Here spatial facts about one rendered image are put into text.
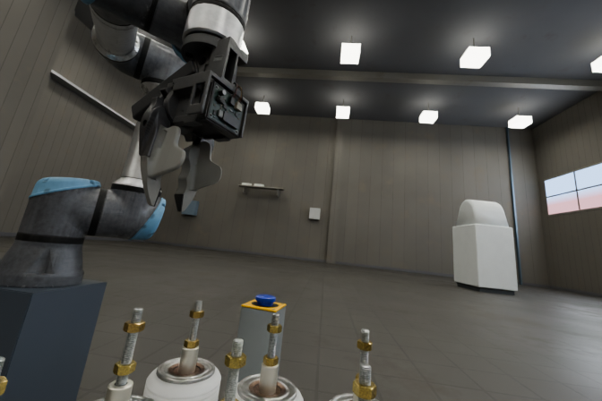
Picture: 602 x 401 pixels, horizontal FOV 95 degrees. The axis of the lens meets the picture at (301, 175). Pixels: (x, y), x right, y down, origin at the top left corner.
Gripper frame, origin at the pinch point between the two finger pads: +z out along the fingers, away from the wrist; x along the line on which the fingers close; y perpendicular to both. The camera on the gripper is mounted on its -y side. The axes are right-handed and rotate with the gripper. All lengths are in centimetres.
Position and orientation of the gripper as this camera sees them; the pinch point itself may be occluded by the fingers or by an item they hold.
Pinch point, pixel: (165, 197)
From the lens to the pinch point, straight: 37.0
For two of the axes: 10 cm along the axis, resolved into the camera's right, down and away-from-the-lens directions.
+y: 8.9, -0.2, -4.6
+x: 4.5, 2.8, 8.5
